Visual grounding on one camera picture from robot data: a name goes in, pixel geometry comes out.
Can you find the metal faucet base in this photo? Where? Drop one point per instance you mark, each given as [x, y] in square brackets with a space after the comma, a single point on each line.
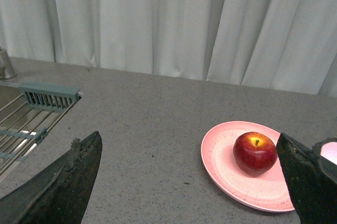
[7, 70]

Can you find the pale pink bowl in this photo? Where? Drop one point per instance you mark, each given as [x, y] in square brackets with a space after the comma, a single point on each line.
[329, 152]

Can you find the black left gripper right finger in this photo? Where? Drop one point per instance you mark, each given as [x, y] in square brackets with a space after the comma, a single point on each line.
[312, 188]

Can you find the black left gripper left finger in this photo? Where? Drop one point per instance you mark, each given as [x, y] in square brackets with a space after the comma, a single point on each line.
[59, 193]

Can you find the white pleated curtain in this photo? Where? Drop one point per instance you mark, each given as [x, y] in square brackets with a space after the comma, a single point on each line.
[274, 44]

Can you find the pink round plate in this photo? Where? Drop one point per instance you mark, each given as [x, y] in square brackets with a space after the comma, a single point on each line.
[267, 192]

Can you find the green sink drying rack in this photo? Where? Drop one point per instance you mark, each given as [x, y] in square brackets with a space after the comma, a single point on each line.
[28, 113]

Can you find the red apple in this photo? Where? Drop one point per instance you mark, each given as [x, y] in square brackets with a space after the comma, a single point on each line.
[254, 153]

